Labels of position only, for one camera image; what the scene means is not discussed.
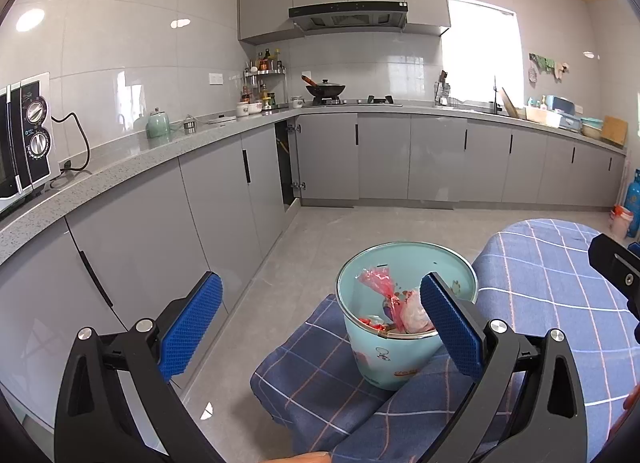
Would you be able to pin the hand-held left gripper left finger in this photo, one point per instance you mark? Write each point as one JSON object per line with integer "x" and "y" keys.
{"x": 192, "y": 328}

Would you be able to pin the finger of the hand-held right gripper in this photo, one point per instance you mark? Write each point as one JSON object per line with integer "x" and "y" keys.
{"x": 635, "y": 249}
{"x": 612, "y": 263}

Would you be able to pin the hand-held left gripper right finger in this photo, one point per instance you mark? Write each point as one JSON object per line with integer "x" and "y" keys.
{"x": 452, "y": 328}

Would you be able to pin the clear red-printed plastic bag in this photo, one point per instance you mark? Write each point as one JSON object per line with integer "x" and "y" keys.
{"x": 415, "y": 315}

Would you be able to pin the teal waste bin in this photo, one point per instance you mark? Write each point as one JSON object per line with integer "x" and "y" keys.
{"x": 385, "y": 363}

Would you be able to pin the orange blue snack wrapper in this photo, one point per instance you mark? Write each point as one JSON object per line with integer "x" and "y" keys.
{"x": 372, "y": 324}

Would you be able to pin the pink cellophane wrapper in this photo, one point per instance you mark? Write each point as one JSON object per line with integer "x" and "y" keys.
{"x": 377, "y": 285}

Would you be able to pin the person's right hand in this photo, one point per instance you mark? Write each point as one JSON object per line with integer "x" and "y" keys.
{"x": 632, "y": 395}

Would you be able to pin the person's left hand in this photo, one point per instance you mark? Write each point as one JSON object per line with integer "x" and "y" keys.
{"x": 300, "y": 458}

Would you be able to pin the white bucket with red lid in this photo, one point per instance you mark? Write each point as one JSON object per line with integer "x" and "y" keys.
{"x": 620, "y": 223}

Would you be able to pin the blue gas cylinder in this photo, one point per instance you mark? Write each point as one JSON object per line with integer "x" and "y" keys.
{"x": 634, "y": 203}

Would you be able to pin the blue plaid tablecloth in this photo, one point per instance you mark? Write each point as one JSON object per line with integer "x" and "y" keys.
{"x": 540, "y": 293}

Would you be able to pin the wooden cutting board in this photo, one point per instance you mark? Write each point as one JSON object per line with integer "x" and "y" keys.
{"x": 614, "y": 130}

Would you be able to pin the teal basin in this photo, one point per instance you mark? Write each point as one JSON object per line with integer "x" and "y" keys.
{"x": 592, "y": 127}

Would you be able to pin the light blue appliance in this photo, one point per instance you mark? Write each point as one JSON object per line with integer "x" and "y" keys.
{"x": 562, "y": 105}

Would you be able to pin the white rectangular basin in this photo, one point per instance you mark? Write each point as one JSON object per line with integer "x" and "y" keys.
{"x": 542, "y": 116}

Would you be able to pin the steel cup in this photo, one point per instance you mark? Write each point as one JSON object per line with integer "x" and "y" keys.
{"x": 189, "y": 125}

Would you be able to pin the kitchen faucet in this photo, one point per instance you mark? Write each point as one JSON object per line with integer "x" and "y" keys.
{"x": 495, "y": 98}

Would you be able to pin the hanging cloths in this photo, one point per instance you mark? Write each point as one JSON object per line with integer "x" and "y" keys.
{"x": 547, "y": 64}

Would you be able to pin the green kettle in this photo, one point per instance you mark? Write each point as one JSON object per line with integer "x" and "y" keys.
{"x": 158, "y": 125}

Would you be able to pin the white ceramic pots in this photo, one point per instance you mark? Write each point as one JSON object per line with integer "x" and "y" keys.
{"x": 249, "y": 109}

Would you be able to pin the metal utensil holder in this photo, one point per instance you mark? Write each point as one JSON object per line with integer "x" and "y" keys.
{"x": 442, "y": 93}

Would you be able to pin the gas stove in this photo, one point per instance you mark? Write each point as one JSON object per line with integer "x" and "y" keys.
{"x": 375, "y": 101}

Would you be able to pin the white microwave oven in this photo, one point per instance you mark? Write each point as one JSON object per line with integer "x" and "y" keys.
{"x": 30, "y": 143}

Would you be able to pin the small white lidded jar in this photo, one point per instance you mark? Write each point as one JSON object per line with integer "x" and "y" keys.
{"x": 298, "y": 102}

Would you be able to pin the bright window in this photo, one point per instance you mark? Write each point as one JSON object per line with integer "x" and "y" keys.
{"x": 475, "y": 53}

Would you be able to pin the metal spice rack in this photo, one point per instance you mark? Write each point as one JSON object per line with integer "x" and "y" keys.
{"x": 265, "y": 72}

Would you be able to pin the black wok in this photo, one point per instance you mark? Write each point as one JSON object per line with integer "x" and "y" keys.
{"x": 326, "y": 89}

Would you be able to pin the black range hood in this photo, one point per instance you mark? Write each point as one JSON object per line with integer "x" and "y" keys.
{"x": 345, "y": 10}

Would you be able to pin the white wall socket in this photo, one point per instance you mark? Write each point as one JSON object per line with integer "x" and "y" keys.
{"x": 216, "y": 78}

